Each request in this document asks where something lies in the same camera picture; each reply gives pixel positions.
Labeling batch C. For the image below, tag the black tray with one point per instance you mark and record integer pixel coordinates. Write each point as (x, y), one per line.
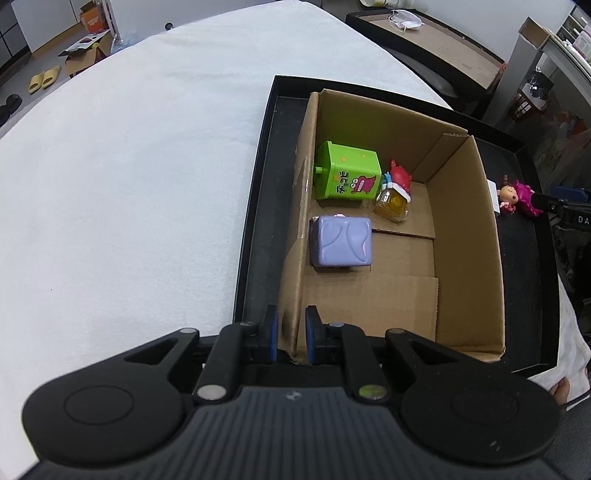
(526, 277)

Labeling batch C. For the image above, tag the white face mask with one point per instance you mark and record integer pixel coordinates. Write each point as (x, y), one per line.
(404, 19)

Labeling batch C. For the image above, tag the black framed brown board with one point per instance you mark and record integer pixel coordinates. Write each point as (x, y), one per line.
(438, 46)

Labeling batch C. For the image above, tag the grey desk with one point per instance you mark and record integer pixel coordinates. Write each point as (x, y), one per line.
(512, 83)

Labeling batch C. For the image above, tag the pair of black shoes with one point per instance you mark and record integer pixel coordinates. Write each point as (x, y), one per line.
(9, 108)

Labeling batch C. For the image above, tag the brown cardboard floor box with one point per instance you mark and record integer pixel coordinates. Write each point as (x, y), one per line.
(85, 55)

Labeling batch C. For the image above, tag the purple cube box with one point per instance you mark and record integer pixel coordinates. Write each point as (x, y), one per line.
(341, 240)

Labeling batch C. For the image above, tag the green cube box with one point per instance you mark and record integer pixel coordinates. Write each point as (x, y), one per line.
(346, 166)

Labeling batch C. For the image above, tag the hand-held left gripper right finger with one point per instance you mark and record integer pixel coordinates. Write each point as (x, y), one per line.
(311, 334)

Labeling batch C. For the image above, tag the yellow slipper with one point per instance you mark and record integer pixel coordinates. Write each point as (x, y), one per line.
(51, 75)
(36, 83)

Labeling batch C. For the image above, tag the person's bare foot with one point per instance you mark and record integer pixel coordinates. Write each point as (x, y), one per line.
(562, 392)

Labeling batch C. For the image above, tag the pink doll figurine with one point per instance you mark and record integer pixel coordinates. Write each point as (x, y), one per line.
(519, 194)

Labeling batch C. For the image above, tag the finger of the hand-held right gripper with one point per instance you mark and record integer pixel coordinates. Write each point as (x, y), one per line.
(570, 193)
(547, 203)

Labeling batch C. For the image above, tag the orange carton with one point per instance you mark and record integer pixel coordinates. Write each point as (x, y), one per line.
(92, 14)

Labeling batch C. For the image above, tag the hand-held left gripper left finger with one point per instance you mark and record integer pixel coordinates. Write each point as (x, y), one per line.
(273, 332)

